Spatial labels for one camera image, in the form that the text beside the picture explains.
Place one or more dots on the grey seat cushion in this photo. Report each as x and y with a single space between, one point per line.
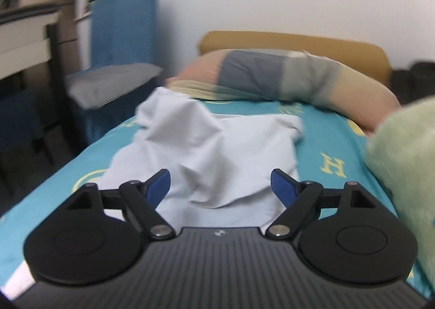
108 83

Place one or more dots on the tan padded headboard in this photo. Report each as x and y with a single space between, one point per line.
356 54

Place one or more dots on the white t-shirt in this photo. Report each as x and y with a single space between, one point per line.
210 149

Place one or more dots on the green plush printed blanket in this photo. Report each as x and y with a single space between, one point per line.
404 152

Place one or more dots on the striped beige grey pillow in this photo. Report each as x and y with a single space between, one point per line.
258 74

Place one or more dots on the black clothing heap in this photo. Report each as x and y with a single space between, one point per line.
416 83

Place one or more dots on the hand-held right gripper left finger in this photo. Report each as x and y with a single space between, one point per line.
159 187

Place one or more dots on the white desk with black legs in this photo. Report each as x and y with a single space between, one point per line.
23 44

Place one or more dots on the bed with teal printed sheet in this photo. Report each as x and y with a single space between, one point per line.
340 173

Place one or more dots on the blue covered chair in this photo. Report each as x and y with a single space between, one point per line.
122 27

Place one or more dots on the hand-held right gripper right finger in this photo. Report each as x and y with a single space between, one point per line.
282 186

